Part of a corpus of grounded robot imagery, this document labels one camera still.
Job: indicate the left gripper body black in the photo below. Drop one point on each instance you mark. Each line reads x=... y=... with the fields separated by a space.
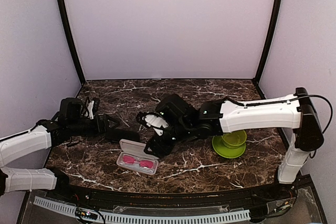
x=104 y=129

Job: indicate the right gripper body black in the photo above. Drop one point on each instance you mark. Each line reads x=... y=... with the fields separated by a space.
x=157 y=145

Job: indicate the black glasses case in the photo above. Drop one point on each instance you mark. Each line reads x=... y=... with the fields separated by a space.
x=116 y=135

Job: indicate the pink glasses case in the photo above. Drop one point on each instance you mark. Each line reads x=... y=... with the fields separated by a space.
x=136 y=149

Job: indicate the pink translucent sunglasses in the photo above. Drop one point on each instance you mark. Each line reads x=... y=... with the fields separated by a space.
x=143 y=163

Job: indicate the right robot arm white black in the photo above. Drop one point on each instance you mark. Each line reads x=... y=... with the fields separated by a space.
x=175 y=120

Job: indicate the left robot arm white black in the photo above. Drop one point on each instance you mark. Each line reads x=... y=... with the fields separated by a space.
x=74 y=118

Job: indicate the green plate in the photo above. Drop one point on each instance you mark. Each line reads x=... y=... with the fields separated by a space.
x=224 y=151

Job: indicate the green bowl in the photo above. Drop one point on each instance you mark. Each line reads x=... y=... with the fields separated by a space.
x=234 y=139

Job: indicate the black front rail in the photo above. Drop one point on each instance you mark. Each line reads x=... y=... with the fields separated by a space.
x=248 y=197

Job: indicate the white slotted cable duct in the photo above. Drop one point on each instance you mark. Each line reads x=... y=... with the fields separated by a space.
x=86 y=215

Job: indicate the left black frame post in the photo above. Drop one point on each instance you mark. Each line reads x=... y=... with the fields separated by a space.
x=70 y=41

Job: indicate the black frame post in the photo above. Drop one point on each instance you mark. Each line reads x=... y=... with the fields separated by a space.
x=70 y=41
x=268 y=41

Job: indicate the right black frame post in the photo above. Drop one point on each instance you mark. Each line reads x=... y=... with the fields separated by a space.
x=268 y=41

